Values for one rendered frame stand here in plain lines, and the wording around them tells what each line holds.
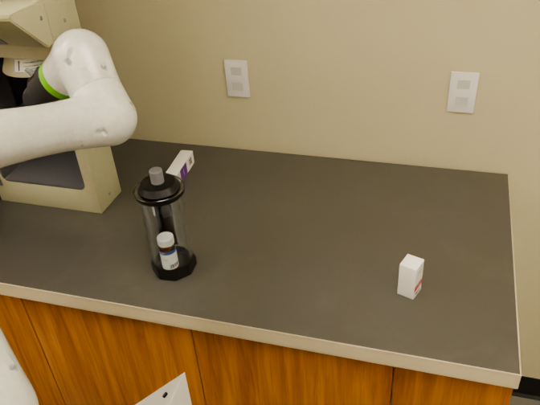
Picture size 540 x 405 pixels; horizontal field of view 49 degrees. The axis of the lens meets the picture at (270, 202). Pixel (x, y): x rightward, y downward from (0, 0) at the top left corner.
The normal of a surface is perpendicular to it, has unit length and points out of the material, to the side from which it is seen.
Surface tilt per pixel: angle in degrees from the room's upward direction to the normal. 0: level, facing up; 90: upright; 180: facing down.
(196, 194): 0
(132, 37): 90
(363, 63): 90
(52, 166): 0
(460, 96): 90
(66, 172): 0
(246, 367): 90
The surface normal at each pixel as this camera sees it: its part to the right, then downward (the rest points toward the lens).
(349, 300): -0.04, -0.81
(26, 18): 0.96, 0.11
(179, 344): -0.28, 0.57
